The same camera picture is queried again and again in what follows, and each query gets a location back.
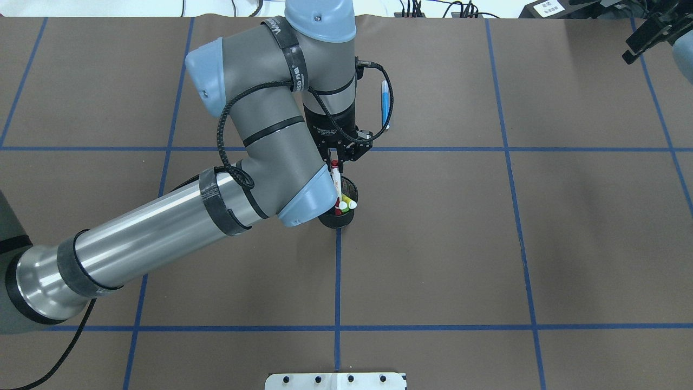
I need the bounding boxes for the blue pen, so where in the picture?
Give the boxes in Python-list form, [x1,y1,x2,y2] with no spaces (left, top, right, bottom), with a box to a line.
[381,81,391,131]

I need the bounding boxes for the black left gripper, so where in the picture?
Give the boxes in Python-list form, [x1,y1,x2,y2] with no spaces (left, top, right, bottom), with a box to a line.
[315,126,374,166]

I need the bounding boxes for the red capped white pen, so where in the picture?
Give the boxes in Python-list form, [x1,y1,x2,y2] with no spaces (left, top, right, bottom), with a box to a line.
[331,159,343,211]

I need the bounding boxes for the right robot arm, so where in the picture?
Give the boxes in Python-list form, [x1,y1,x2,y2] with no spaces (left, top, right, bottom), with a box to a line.
[622,11,692,83]

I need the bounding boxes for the black labelled box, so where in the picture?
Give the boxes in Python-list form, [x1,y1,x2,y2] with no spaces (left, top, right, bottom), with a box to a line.
[518,1,576,20]

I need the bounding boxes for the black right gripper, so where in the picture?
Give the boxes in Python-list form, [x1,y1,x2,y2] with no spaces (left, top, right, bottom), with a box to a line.
[622,12,692,64]

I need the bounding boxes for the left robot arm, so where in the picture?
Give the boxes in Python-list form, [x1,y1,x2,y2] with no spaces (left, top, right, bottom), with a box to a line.
[2,1,378,335]

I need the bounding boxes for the black mesh pen cup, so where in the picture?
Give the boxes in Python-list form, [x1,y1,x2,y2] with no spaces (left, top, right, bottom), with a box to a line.
[318,176,359,229]

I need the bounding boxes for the yellow highlighter pen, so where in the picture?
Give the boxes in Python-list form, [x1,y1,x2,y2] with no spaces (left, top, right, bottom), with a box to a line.
[343,198,357,210]

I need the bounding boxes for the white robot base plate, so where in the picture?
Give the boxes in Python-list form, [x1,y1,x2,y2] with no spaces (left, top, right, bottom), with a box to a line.
[264,372,408,389]

